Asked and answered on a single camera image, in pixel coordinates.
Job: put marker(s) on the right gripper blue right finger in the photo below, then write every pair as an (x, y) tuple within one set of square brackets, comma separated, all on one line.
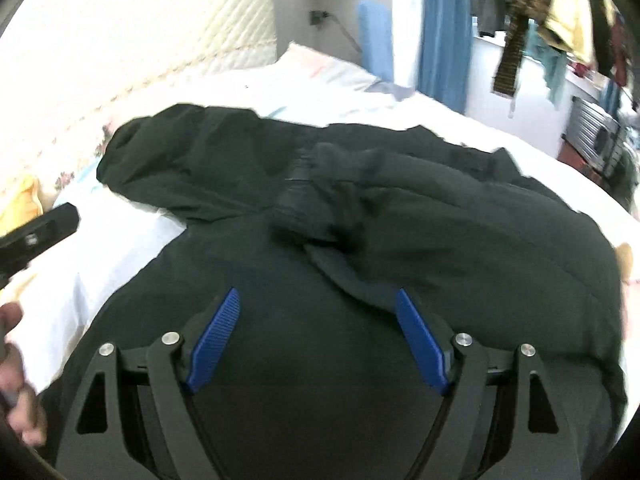
[(428, 338)]

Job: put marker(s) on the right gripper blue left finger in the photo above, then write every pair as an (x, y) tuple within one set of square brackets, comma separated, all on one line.
[(207, 336)]

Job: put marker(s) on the black puffer jacket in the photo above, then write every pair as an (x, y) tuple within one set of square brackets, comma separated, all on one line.
[(317, 380)]

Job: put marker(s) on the person left hand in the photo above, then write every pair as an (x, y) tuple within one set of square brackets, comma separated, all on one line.
[(26, 417)]

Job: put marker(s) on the yellow cartoon pillow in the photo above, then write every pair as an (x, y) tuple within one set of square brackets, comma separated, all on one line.
[(20, 204)]

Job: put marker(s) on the patchwork checkered quilt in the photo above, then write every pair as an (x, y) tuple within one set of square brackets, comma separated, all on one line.
[(186, 149)]

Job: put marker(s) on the grey ribbed suitcase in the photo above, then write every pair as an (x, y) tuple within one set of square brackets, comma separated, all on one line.
[(595, 135)]

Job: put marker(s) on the plaid scarf hanging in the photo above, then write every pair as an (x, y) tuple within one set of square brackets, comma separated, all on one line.
[(520, 13)]

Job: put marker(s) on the cream quilted headboard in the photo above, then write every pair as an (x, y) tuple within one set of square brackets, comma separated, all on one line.
[(240, 34)]

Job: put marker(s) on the blue folded board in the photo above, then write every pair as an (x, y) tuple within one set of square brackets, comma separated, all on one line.
[(376, 39)]

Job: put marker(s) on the blue curtain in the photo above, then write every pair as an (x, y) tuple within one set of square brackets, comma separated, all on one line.
[(445, 52)]

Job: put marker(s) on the yellow fleece jacket hanging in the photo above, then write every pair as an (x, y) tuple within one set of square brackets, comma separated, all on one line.
[(583, 29)]

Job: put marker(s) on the black wall charger with cable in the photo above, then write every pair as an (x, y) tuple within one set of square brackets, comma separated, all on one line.
[(317, 18)]

